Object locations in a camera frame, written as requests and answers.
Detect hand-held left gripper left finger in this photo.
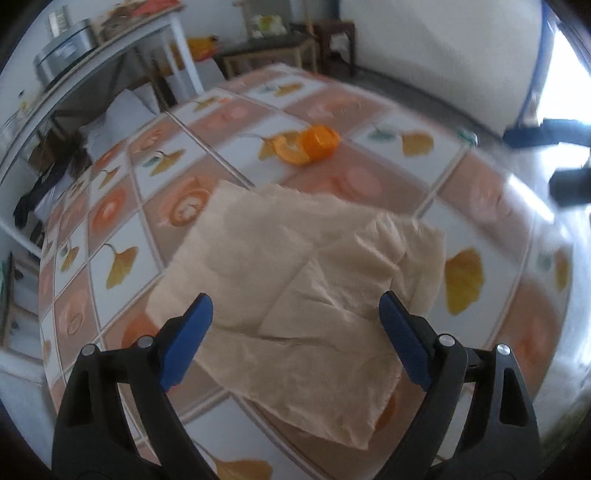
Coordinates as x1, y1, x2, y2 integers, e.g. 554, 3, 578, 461
52, 293, 218, 480

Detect patterned tablecloth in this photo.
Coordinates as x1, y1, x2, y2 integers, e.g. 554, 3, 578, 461
38, 64, 576, 480

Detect white plastic bag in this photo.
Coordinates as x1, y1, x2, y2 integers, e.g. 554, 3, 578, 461
84, 89, 161, 158

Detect yellow plastic bag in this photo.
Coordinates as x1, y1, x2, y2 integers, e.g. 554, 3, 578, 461
186, 36, 221, 62

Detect white and green bag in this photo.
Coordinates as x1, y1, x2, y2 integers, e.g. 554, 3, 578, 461
248, 14, 288, 38

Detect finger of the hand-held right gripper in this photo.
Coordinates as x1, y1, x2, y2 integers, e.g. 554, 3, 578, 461
502, 117, 591, 150
549, 167, 591, 208

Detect white side table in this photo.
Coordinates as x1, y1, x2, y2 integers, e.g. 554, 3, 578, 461
0, 9, 207, 259

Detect black cloth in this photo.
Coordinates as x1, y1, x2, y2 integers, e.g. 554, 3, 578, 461
13, 137, 94, 228

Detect silver rice cooker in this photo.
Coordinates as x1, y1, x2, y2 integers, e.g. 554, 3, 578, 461
33, 18, 101, 89

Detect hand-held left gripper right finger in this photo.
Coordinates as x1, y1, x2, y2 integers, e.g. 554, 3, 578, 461
376, 291, 541, 480

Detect curled orange peel strip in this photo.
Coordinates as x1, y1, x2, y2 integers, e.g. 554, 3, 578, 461
271, 131, 311, 167

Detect wooden chair with black seat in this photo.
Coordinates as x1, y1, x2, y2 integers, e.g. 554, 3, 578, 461
213, 33, 320, 80

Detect dark wooden stool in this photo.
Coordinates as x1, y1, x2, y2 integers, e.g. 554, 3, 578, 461
314, 19, 358, 78

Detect orange plastic bag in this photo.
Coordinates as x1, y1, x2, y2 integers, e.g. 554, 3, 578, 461
100, 0, 182, 29

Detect white mattress with blue edge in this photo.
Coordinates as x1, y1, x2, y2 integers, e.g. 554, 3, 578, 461
338, 0, 556, 138

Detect steel utensil holder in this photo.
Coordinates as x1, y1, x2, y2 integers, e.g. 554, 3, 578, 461
48, 7, 71, 34

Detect beige paper napkin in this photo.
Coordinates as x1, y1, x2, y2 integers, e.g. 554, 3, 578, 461
147, 179, 448, 452

